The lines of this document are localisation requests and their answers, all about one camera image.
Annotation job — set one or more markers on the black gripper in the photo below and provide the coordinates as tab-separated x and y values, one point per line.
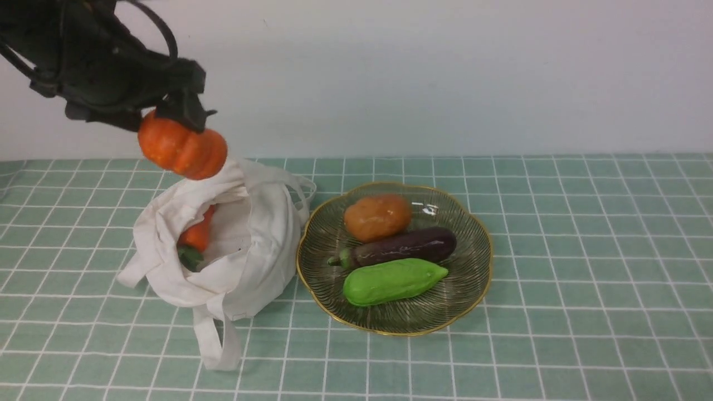
107	79

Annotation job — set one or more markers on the orange toy pumpkin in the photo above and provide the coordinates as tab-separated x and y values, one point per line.
172	147

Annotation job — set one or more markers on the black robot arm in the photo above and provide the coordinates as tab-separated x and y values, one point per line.
18	17

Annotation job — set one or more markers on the white cloth tote bag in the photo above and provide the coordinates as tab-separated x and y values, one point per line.
255	233

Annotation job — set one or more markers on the orange toy carrot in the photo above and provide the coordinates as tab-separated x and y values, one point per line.
194	241

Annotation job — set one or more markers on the brown toy potato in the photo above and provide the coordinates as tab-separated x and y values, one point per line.
377	217

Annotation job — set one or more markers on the green toy chayote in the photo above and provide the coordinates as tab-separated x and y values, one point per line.
391	281

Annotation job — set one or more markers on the purple toy eggplant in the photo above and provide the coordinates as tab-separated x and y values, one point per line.
433	244

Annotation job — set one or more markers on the ribbed glass plate gold rim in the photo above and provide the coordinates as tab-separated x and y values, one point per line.
470	265

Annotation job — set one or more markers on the green checkered tablecloth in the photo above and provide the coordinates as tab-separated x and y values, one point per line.
601	289

